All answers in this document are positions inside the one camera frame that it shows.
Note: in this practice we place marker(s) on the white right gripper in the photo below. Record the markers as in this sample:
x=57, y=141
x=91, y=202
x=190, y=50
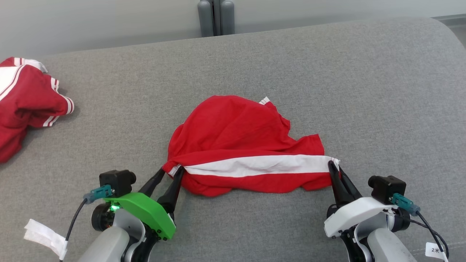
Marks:
x=356, y=213

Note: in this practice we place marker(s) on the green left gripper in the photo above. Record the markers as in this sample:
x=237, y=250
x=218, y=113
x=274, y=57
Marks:
x=153, y=214

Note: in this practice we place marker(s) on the red shorts with white stripe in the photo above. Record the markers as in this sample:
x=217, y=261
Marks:
x=236, y=127

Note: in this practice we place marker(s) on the red white basketball jersey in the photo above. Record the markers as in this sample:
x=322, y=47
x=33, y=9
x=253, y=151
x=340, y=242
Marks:
x=25, y=102

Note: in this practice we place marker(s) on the grey fabric sofa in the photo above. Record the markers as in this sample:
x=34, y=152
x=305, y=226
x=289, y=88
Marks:
x=255, y=65

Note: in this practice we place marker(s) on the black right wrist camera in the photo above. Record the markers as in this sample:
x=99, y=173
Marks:
x=387, y=187

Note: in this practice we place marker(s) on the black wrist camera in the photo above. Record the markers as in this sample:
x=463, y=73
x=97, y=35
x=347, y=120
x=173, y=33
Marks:
x=116, y=182
x=387, y=187

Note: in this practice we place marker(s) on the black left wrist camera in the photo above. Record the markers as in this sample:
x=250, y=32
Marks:
x=116, y=182

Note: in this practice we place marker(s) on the grey partition post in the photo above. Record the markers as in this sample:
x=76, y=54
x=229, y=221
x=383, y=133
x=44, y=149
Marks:
x=205, y=18

